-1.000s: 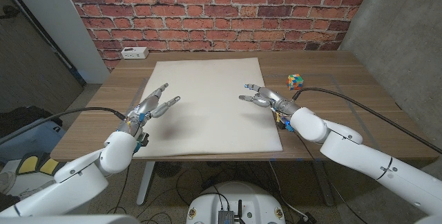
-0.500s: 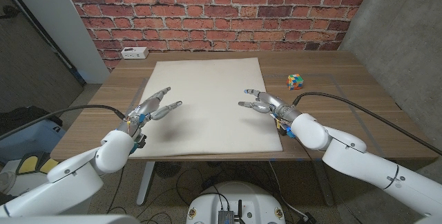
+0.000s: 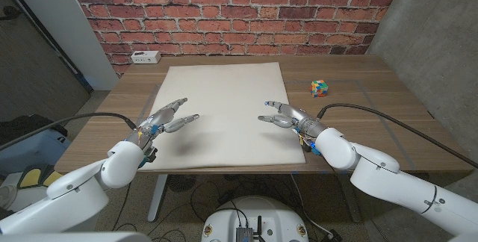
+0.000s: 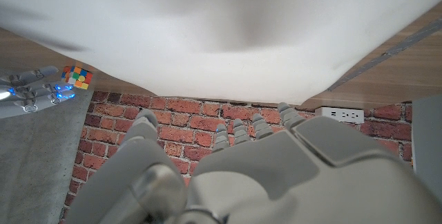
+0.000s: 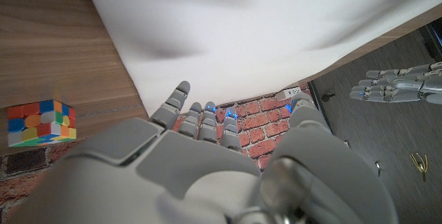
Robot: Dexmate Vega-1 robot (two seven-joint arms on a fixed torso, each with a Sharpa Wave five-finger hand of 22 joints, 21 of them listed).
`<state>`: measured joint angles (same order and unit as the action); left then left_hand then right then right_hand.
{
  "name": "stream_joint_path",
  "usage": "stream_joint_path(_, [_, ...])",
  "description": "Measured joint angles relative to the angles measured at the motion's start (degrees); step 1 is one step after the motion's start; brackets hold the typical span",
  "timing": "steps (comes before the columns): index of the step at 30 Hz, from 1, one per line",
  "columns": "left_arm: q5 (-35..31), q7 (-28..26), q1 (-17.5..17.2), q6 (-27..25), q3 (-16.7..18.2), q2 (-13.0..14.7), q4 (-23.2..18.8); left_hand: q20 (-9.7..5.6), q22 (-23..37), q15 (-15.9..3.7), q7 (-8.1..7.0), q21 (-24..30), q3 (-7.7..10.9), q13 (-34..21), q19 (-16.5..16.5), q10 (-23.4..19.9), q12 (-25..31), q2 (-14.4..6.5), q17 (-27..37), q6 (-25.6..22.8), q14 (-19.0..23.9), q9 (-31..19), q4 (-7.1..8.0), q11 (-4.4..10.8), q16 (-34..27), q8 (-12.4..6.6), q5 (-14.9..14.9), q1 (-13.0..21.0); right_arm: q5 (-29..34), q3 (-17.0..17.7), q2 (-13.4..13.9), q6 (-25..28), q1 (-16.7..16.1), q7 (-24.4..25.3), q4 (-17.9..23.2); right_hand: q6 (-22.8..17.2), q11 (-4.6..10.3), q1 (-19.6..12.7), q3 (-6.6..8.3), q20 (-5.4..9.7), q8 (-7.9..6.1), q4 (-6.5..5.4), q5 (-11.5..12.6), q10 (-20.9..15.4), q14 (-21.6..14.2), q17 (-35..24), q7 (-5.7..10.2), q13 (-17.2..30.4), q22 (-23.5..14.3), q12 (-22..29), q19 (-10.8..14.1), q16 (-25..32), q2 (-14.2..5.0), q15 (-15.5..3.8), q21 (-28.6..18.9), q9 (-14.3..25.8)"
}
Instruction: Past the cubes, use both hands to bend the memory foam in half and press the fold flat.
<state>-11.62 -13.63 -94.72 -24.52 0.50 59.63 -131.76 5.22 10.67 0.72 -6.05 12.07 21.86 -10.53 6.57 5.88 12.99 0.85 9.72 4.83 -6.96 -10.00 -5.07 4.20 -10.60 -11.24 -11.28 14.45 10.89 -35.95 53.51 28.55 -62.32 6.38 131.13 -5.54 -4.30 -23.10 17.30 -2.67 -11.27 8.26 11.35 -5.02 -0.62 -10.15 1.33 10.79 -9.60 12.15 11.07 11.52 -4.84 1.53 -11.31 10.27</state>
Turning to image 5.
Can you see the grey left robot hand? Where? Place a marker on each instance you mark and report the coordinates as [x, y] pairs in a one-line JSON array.
[[397, 89]]

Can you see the printed brick wall backdrop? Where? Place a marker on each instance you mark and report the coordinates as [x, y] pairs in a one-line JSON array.
[[262, 127]]

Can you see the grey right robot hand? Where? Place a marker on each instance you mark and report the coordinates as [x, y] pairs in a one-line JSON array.
[[193, 182]]

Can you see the multicolour puzzle cube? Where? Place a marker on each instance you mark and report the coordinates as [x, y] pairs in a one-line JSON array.
[[41, 123]]

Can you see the cream memory foam sheet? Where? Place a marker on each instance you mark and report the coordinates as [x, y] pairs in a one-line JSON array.
[[241, 27]]

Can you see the white power strip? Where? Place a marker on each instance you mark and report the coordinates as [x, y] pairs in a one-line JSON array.
[[288, 93]]

